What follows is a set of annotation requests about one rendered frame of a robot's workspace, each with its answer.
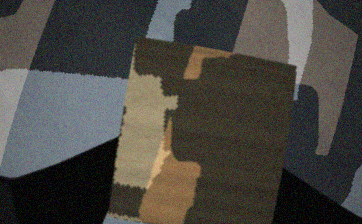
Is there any tan wooden block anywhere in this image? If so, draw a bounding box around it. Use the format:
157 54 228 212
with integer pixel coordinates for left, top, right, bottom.
135 36 297 71
108 43 297 224

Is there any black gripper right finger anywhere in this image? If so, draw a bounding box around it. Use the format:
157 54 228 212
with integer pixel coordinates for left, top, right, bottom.
271 168 362 224

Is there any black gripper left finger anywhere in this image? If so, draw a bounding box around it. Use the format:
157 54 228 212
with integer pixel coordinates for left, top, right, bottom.
0 137 119 224

